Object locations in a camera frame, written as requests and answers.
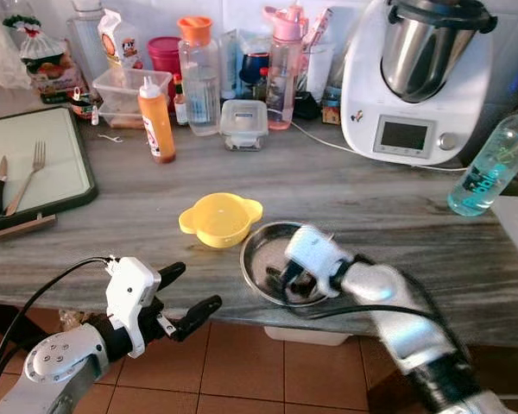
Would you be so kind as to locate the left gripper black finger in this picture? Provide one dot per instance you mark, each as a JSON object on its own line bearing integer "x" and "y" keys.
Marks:
{"x": 171, "y": 275}
{"x": 197, "y": 316}

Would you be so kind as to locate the round steel plate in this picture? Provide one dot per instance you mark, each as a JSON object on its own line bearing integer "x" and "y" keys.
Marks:
{"x": 263, "y": 259}

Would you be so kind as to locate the yellow plastic bowl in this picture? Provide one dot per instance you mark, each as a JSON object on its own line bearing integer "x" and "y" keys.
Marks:
{"x": 220, "y": 220}

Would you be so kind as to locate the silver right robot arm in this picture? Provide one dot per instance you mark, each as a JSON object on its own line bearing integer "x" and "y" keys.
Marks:
{"x": 406, "y": 332}

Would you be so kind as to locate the grey wooden table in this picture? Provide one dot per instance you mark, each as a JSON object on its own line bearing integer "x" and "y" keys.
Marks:
{"x": 371, "y": 224}

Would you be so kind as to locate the orange sauce bottle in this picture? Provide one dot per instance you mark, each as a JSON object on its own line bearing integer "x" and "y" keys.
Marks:
{"x": 158, "y": 125}

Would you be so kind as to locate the brown wooden stick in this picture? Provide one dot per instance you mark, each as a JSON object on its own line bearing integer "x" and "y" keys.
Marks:
{"x": 22, "y": 228}

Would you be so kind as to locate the green rimmed cutting board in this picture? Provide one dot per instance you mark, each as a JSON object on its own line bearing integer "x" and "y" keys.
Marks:
{"x": 56, "y": 164}

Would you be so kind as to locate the small clear lidded container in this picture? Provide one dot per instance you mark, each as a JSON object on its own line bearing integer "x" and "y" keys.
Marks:
{"x": 243, "y": 125}

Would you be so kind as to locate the metal fork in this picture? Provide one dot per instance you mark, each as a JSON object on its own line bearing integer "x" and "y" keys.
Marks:
{"x": 37, "y": 157}

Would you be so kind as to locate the clear plastic box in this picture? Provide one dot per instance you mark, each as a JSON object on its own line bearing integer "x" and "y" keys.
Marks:
{"x": 116, "y": 95}

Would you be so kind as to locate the clear bottle orange cap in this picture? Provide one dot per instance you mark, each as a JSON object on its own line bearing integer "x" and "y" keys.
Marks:
{"x": 198, "y": 82}

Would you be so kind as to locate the white kitchen machine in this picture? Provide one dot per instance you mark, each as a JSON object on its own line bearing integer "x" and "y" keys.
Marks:
{"x": 367, "y": 95}

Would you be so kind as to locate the pink drinking bottle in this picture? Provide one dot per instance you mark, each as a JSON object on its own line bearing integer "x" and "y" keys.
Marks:
{"x": 285, "y": 69}

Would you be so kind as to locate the clear water bottle blue cap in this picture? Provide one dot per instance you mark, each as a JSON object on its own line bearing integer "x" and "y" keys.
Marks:
{"x": 492, "y": 168}

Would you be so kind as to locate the magenta plastic tub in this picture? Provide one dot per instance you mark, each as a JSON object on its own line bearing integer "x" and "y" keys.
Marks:
{"x": 166, "y": 53}

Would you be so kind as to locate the white orange carton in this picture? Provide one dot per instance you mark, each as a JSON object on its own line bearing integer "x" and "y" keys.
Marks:
{"x": 119, "y": 39}

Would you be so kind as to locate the clear bag of food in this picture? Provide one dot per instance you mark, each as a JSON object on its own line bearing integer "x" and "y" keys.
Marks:
{"x": 47, "y": 65}

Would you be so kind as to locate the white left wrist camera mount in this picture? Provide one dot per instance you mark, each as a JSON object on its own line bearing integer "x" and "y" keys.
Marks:
{"x": 131, "y": 297}

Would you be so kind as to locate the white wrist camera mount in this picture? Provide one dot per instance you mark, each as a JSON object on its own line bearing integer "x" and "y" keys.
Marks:
{"x": 319, "y": 250}
{"x": 131, "y": 297}

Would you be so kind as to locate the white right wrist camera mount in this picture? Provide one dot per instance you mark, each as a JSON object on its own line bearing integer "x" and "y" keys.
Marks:
{"x": 319, "y": 250}

